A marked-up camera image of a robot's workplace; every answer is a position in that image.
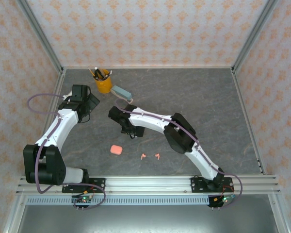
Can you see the black marker pen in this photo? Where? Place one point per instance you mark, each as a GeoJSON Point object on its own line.
{"type": "Point", "coordinates": [101, 73]}

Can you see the yellow pen cup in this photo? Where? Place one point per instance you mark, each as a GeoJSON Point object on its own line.
{"type": "Point", "coordinates": [103, 86]}

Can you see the aluminium frame post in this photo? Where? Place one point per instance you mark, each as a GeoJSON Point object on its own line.
{"type": "Point", "coordinates": [253, 36]}
{"type": "Point", "coordinates": [43, 38]}

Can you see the grey board eraser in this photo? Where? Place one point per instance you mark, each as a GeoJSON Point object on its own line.
{"type": "Point", "coordinates": [121, 92]}

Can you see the pink earbuds charging case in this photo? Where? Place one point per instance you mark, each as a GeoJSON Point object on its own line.
{"type": "Point", "coordinates": [116, 149]}

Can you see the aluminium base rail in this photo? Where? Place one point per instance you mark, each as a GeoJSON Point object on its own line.
{"type": "Point", "coordinates": [148, 184]}

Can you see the grey metal sheet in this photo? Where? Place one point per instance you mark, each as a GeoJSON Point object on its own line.
{"type": "Point", "coordinates": [148, 218]}

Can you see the white tipped pen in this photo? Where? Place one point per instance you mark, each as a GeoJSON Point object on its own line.
{"type": "Point", "coordinates": [108, 74]}

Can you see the yellow pencil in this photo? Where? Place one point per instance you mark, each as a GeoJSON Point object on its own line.
{"type": "Point", "coordinates": [91, 72]}

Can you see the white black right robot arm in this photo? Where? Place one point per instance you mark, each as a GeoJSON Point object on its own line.
{"type": "Point", "coordinates": [150, 120]}

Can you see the black pen white cap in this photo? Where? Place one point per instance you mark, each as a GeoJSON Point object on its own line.
{"type": "Point", "coordinates": [96, 71]}

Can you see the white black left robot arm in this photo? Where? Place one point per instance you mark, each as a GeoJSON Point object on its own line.
{"type": "Point", "coordinates": [60, 126]}

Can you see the aluminium table edge rail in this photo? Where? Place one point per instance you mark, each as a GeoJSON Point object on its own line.
{"type": "Point", "coordinates": [148, 67]}
{"type": "Point", "coordinates": [59, 82]}
{"type": "Point", "coordinates": [248, 121]}

